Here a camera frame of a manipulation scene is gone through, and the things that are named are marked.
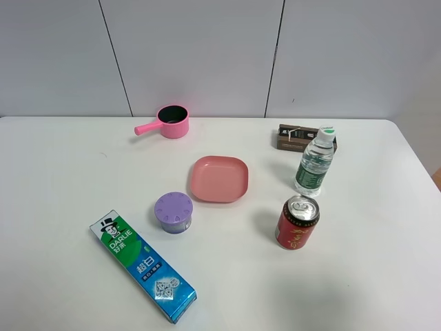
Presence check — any clear water bottle green label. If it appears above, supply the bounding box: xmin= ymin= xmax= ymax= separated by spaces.
xmin=294 ymin=126 xmax=336 ymax=197

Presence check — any pink square plate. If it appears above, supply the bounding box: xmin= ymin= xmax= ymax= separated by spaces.
xmin=189 ymin=156 xmax=249 ymax=203

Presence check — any purple lidded jar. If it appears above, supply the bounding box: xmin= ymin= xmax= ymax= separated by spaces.
xmin=154 ymin=192 xmax=193 ymax=234

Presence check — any pink toy saucepan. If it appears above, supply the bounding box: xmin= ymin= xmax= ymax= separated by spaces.
xmin=134 ymin=105 xmax=189 ymax=139

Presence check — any brown cardboard box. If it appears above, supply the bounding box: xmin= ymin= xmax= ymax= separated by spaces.
xmin=276 ymin=124 xmax=319 ymax=152

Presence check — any red drink can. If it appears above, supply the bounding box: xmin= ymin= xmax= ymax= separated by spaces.
xmin=275 ymin=194 xmax=320 ymax=250

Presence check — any Darlie toothpaste box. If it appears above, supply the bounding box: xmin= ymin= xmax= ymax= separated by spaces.
xmin=90 ymin=210 xmax=197 ymax=324

